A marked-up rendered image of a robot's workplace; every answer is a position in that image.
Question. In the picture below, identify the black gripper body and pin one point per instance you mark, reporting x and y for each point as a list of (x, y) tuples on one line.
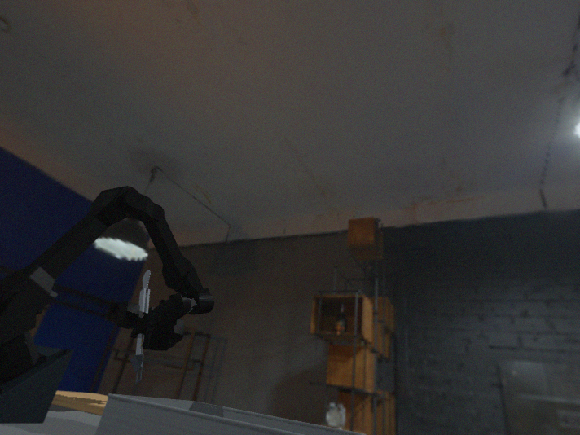
[(129, 316)]

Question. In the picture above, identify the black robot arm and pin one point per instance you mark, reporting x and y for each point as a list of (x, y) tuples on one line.
[(26, 292)]

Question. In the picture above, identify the light brown wooden board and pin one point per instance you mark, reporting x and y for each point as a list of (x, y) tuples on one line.
[(90, 402)]

